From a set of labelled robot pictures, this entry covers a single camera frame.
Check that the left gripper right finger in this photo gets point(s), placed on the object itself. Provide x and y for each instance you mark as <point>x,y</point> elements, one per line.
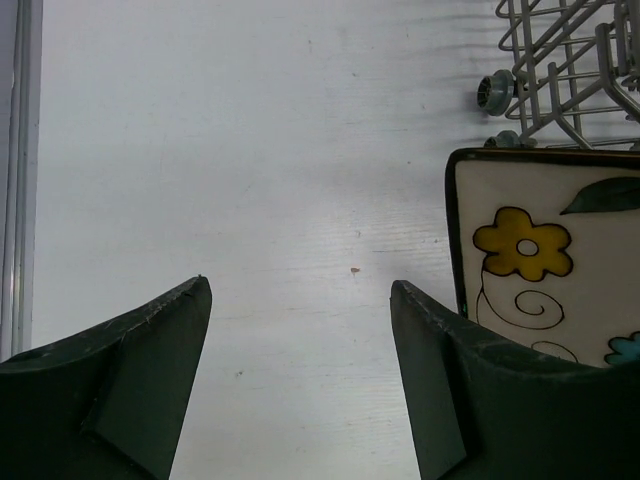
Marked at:
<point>484,407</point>

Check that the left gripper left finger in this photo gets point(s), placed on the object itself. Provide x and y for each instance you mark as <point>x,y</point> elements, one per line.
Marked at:
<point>108,402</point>

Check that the cream floral square plate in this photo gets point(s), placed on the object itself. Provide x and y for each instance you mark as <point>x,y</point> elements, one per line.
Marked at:
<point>545,248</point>

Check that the grey wire dish rack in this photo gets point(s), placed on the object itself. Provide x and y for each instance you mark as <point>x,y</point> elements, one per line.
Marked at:
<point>573,81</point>

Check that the aluminium rail frame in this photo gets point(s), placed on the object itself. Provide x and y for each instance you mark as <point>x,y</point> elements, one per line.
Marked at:
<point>21,63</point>

